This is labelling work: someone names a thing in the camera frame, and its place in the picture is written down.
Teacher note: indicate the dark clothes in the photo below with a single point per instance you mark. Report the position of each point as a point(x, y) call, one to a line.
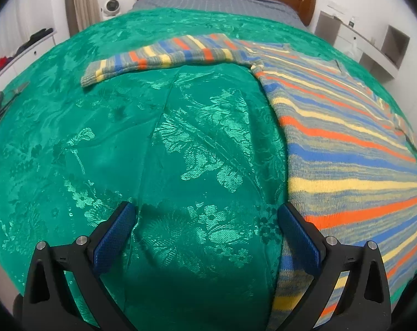
point(36, 36)

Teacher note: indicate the white bedside shelf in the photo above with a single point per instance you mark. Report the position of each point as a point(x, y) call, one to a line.
point(373, 55)

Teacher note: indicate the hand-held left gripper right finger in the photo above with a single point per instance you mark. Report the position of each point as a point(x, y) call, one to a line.
point(299, 239)

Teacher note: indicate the beige curtain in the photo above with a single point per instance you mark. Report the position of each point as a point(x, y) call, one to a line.
point(84, 0)

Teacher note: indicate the striped knit sweater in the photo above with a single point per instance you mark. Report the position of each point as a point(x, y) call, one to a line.
point(332, 144)

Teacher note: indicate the white round fan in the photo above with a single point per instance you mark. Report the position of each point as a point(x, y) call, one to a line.
point(110, 6)

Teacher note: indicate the white drawer cabinet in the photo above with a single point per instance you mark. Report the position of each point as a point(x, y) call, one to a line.
point(32, 53)

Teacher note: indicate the red cloth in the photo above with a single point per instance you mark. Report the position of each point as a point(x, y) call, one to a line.
point(1, 63)

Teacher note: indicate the green floral blanket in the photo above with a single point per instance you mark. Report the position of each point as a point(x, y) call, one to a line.
point(160, 144)

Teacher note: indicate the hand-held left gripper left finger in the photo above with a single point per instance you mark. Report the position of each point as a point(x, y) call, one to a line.
point(113, 238)

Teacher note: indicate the grey pillow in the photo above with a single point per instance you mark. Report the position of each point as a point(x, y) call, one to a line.
point(211, 3)

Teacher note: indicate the small dark bottle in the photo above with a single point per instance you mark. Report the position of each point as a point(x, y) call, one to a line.
point(352, 22)

